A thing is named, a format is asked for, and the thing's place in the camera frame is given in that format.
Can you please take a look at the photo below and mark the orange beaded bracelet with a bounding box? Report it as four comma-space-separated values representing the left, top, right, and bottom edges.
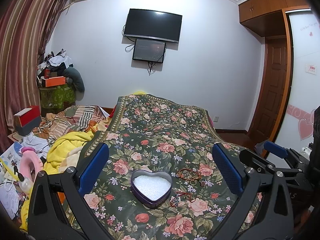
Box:
176, 168, 202, 181

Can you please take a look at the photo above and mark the purple heart-shaped tin box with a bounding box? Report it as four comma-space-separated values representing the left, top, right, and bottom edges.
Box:
131, 170, 172, 209

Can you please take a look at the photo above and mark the red cord blue bead bracelet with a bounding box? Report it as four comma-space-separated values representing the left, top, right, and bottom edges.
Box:
169, 190, 198, 208

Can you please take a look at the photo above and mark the white sliding wardrobe door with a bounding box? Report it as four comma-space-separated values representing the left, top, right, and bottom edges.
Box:
276, 9, 319, 159

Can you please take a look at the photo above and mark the brown wooden door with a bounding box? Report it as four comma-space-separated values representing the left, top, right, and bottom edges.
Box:
248, 36, 287, 142

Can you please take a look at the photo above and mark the yellow blanket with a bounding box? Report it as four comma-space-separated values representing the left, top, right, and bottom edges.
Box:
19, 129, 96, 230

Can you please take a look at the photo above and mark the striped patchwork quilt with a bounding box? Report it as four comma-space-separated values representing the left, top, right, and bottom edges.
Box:
32, 105, 111, 145

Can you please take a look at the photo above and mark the pink plush toy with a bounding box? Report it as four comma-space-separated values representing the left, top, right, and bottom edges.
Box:
19, 147, 43, 181

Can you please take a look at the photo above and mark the dark floral bedspread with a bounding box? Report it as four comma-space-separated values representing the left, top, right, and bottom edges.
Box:
62, 94, 266, 240

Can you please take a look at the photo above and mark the green patterned storage box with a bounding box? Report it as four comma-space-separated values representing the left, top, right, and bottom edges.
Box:
40, 84, 75, 117

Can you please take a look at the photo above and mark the red and grey box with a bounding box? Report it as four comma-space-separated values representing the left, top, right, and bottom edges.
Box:
14, 105, 42, 136

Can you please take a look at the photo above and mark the orange shoe box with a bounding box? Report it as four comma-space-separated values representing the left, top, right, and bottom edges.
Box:
41, 76, 66, 88

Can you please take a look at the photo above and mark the pile of clothes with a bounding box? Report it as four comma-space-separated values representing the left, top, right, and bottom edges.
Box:
36, 49, 73, 78

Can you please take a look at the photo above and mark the wooden wardrobe cabinet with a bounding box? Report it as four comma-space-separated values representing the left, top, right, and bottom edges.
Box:
239, 0, 309, 37

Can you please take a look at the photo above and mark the striped maroon curtain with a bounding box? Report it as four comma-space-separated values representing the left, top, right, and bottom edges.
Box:
1, 0, 68, 152

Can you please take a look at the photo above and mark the small dark wall monitor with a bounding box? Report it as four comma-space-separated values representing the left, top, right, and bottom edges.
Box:
132, 38, 166, 63

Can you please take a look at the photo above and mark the black wall television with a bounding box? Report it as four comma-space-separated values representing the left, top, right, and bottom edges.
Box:
123, 9, 182, 43

